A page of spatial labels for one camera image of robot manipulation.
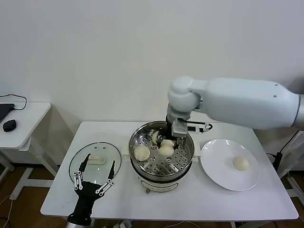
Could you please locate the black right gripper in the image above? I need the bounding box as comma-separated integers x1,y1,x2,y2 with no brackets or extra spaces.
155,114,182,149

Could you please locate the black power adapter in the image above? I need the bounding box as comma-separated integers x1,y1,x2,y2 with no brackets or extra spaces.
266,152,284,171

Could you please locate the dark laptop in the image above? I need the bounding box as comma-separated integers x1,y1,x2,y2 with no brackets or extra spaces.
0,104,15,121

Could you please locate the white side table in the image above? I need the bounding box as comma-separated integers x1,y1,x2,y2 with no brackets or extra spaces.
0,102,60,200

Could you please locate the perforated steel steamer basket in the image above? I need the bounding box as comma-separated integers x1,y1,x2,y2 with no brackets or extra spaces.
129,121,195,179

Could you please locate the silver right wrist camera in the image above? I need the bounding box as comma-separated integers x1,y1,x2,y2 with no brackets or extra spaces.
172,120,188,138

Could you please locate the black computer mouse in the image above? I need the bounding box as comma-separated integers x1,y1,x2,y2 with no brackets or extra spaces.
2,119,17,132

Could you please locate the steel steamer pot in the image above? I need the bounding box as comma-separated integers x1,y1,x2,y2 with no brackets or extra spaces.
121,140,201,195

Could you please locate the black hanging cable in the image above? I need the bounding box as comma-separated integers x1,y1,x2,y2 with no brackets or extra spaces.
279,130,304,155

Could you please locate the white floor cable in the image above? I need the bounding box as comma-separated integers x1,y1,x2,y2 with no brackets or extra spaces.
0,194,14,228

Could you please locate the white oval plate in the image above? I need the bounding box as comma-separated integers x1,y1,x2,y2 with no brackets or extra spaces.
200,139,261,192

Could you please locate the black laptop cable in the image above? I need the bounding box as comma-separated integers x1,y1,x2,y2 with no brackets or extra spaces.
0,94,28,111

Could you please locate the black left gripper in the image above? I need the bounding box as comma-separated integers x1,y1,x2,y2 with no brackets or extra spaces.
67,153,116,223

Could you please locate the round glass pot lid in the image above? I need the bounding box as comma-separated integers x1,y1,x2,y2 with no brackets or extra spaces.
68,142,122,190

